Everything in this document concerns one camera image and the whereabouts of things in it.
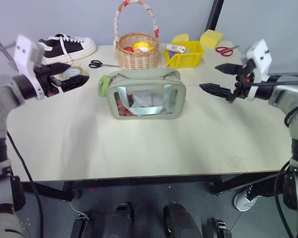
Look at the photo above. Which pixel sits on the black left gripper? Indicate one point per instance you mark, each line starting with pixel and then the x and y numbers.
pixel 46 79

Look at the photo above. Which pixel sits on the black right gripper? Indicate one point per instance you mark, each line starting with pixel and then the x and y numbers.
pixel 242 79

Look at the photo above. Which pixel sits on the yellow sponge block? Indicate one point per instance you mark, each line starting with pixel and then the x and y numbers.
pixel 211 38

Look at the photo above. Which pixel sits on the white printed roll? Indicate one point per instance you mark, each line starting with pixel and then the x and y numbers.
pixel 175 47

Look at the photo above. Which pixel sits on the black and white sneaker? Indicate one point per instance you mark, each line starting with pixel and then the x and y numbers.
pixel 72 48

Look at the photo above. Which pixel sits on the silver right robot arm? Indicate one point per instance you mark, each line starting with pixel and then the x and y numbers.
pixel 296 116

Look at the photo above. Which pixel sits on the clear tape roll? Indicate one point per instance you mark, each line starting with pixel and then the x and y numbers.
pixel 73 72

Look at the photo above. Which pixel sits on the purple small item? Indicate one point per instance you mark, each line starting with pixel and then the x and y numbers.
pixel 172 54

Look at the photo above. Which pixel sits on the yellow plastic bin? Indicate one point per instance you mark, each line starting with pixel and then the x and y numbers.
pixel 186 59

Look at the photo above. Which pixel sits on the green transparent toiletry bag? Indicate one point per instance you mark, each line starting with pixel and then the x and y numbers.
pixel 146 99

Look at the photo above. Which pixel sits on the black boxy foot piece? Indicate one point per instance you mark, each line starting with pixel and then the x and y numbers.
pixel 79 226
pixel 219 228

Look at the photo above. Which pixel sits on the black table frame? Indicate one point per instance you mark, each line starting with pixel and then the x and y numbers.
pixel 139 182

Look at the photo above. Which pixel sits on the white bystander shoe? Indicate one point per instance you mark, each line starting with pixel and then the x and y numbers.
pixel 245 198

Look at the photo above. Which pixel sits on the grey metal bar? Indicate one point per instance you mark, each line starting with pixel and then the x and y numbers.
pixel 3 50

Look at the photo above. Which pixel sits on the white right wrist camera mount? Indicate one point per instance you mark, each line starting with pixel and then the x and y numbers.
pixel 259 55

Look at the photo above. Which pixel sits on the red toy fruit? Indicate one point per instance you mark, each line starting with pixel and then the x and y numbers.
pixel 129 49

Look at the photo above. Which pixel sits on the black upright post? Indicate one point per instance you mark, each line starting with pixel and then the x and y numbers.
pixel 213 15

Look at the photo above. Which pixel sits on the peach toy fruit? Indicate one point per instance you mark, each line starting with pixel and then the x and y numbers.
pixel 138 51

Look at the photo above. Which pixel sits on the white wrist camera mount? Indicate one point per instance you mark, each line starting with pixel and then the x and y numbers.
pixel 259 55
pixel 27 52

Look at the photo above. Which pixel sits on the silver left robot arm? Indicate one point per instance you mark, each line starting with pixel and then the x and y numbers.
pixel 0 95

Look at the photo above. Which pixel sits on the yellow toy fruit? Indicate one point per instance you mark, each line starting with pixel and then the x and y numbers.
pixel 142 45

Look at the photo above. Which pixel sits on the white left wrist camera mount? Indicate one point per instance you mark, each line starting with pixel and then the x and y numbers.
pixel 27 52

